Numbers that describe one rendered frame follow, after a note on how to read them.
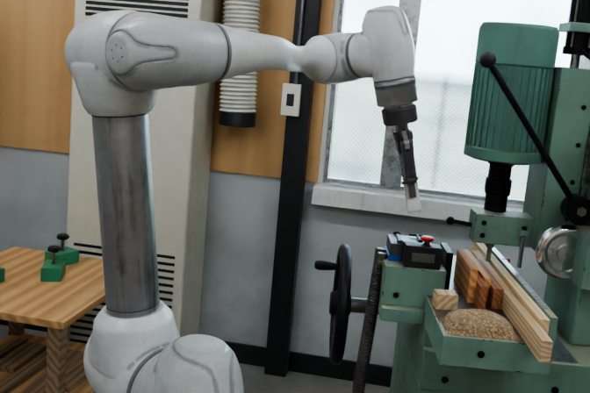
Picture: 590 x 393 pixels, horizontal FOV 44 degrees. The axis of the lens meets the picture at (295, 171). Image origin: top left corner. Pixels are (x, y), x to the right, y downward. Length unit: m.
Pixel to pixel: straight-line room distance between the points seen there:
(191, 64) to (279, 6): 1.95
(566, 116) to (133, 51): 0.99
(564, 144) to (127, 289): 0.99
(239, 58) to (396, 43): 0.42
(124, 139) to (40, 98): 2.19
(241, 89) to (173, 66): 1.81
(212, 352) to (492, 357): 0.53
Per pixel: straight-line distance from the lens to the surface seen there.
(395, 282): 1.64
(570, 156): 1.75
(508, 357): 1.49
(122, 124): 1.32
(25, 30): 3.52
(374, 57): 1.56
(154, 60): 1.16
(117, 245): 1.37
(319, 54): 1.60
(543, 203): 1.75
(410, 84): 1.57
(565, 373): 1.72
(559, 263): 1.72
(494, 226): 1.77
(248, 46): 1.27
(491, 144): 1.69
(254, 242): 3.24
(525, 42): 1.68
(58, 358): 2.47
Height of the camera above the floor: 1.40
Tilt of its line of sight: 9 degrees down
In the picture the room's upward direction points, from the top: 5 degrees clockwise
